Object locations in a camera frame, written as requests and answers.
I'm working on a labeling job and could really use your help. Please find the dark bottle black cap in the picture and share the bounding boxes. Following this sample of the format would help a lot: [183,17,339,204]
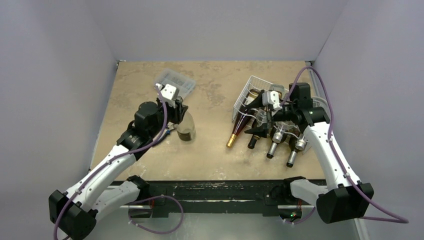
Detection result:
[244,126,266,149]

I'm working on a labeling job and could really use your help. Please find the white wire wine rack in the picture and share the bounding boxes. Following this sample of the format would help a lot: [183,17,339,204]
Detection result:
[231,75,329,157]

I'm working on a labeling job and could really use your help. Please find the blue handled pliers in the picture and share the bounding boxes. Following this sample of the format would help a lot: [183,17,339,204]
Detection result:
[152,124,176,147]

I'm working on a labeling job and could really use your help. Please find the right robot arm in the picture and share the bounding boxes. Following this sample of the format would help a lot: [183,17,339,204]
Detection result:
[237,82,374,224]

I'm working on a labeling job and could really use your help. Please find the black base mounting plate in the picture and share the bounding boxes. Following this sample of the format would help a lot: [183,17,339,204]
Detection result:
[127,175,309,218]

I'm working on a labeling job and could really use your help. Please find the round clear bottle silver cap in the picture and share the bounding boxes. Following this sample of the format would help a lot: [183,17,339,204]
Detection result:
[266,128,287,159]

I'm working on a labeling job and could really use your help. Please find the amber bottle gold foil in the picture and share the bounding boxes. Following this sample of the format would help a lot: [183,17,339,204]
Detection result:
[226,103,255,148]

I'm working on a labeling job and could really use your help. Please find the square bottle gold black cap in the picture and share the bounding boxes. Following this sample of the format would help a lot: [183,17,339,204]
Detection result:
[262,84,286,108]

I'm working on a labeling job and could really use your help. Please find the tall clear glass bottle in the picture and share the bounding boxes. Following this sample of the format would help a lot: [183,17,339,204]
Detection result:
[176,111,196,142]

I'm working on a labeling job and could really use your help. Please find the aluminium frame rail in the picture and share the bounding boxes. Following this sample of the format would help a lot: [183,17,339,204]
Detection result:
[307,68,321,97]

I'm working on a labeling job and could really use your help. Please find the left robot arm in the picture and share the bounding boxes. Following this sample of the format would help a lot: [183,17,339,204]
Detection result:
[48,99,189,240]

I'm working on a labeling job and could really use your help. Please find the clear plastic compartment box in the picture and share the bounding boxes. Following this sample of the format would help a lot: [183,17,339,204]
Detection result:
[155,68,196,100]

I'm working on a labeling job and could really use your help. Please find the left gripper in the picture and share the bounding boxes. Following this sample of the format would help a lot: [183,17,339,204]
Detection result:
[148,96,187,138]

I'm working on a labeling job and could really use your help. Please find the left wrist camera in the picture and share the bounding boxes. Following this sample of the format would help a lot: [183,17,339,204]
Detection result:
[155,83,179,108]

